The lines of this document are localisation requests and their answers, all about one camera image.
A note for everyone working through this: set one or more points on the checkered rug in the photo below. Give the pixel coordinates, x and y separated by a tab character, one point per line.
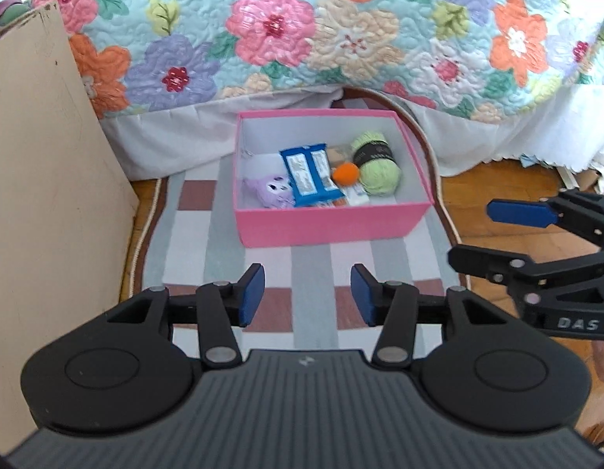
199	234

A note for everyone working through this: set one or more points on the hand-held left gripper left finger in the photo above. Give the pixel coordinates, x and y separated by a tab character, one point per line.
250	293

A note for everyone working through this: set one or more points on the blue snack packet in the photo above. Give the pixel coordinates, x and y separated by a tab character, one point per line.
307	173

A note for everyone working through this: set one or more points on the cardboard pieces under bed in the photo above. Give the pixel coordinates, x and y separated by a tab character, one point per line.
580	171

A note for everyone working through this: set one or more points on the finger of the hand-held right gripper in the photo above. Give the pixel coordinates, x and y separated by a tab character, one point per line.
482	259
519	212

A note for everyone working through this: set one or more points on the purple plush toy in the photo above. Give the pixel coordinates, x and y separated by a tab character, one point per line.
270	190

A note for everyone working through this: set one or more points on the green yarn ball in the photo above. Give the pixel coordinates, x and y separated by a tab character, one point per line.
380	166

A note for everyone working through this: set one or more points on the foundation bottle with gold cap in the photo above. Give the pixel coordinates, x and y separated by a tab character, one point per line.
340	155

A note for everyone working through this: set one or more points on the tan slipper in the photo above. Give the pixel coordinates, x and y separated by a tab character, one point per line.
602	437

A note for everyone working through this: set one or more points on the floral quilt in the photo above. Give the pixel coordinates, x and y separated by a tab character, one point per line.
302	24

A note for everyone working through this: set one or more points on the beige cabinet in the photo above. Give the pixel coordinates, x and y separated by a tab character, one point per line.
48	180

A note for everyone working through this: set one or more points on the pink cardboard box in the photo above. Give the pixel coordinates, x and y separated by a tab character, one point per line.
331	227

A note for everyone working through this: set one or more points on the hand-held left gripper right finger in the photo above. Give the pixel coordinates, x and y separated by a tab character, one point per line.
363	298

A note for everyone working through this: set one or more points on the orange makeup sponge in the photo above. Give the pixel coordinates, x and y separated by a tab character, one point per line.
346	174

